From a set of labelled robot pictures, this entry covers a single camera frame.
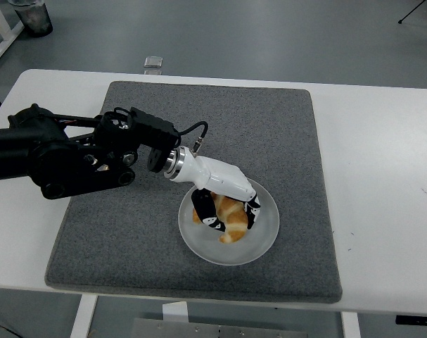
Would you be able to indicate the white table bracket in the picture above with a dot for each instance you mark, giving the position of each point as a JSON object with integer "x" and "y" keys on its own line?
{"x": 174, "y": 311}

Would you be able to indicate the white table leg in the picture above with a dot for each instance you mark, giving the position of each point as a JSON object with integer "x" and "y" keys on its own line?
{"x": 350, "y": 325}
{"x": 83, "y": 317}

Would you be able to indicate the white table frame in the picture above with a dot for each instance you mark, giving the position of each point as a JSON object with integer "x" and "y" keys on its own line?
{"x": 2, "y": 40}

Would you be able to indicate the white and black hand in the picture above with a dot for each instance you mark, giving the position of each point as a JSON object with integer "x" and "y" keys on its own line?
{"x": 220, "y": 177}

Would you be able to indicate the grey felt mat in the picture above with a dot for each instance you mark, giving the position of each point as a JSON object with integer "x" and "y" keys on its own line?
{"x": 252, "y": 123}

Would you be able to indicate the small clear square floor plate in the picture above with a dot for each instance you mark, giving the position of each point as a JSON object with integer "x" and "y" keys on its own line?
{"x": 153, "y": 61}

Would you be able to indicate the pale grey round plate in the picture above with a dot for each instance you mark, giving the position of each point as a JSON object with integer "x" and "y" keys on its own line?
{"x": 259, "y": 243}

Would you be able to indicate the black tripod leg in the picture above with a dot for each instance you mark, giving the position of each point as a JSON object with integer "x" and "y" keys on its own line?
{"x": 410, "y": 13}

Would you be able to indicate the black waste bin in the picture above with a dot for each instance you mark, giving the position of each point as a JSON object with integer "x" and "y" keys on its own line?
{"x": 35, "y": 19}

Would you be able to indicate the black table control box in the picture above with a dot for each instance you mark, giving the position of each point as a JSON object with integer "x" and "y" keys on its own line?
{"x": 417, "y": 320}

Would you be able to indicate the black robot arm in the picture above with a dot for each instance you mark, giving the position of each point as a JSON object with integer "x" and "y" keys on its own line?
{"x": 58, "y": 155}

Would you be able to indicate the golden croissant bread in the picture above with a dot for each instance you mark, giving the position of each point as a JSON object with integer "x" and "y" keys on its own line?
{"x": 234, "y": 225}

